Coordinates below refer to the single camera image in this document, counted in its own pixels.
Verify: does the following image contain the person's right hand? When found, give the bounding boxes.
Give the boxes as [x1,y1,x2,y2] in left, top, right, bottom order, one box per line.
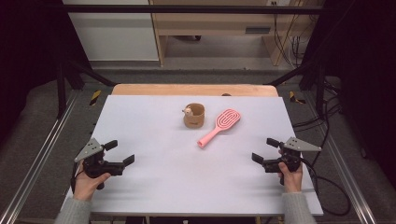
[277,148,304,194]

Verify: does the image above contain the light wooden desk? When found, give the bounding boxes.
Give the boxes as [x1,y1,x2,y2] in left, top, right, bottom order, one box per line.
[148,0,316,67]

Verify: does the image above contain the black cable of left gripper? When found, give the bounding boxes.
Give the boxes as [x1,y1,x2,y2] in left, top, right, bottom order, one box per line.
[70,161,85,194]

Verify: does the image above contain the wooden table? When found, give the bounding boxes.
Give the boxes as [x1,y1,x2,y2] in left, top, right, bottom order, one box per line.
[111,83,279,98]

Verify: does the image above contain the white cabinet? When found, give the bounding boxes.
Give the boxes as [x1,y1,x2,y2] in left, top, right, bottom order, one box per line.
[62,0,160,62]

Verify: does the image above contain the person's left hand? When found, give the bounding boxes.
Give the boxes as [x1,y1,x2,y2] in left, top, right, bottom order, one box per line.
[72,169,112,202]

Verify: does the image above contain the white board cover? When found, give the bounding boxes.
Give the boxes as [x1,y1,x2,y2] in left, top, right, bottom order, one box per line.
[60,94,324,217]

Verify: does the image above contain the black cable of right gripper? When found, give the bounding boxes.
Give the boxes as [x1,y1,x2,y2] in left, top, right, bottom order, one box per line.
[299,158,352,217]

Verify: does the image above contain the black frame strut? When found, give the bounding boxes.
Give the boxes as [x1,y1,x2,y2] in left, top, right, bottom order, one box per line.
[56,59,117,119]
[266,59,327,119]

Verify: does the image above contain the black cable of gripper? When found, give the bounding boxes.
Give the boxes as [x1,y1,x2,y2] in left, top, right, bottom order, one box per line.
[70,161,85,194]
[299,158,352,217]

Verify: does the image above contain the brown cup with bear figure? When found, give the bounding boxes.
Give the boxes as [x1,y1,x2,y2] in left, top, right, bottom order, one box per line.
[182,103,206,129]

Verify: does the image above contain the aluminium rail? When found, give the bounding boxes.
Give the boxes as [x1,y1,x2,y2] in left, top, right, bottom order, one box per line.
[0,90,80,224]
[303,92,378,224]

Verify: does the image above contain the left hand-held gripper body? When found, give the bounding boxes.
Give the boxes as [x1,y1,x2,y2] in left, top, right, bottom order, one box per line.
[73,137,126,190]

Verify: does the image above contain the black horizontal frame bar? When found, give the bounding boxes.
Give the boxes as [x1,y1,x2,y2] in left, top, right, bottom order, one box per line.
[62,4,326,15]

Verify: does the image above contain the black curtain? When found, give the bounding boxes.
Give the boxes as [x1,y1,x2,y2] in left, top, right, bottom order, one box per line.
[303,0,396,178]
[0,0,92,147]

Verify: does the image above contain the pink hairbrush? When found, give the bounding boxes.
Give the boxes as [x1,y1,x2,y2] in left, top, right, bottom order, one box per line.
[196,107,242,149]

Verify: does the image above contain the black floor cables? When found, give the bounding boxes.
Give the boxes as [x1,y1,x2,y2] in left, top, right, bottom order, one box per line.
[291,78,344,169]

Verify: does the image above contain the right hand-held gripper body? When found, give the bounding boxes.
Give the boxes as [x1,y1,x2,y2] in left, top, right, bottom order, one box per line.
[262,136,322,187]

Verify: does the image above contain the yellow black tape marker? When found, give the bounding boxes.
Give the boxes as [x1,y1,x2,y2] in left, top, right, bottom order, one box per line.
[289,91,306,105]
[89,90,103,107]

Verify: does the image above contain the bundle of hanging cables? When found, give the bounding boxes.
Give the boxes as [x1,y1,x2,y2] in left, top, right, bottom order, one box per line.
[273,1,312,69]

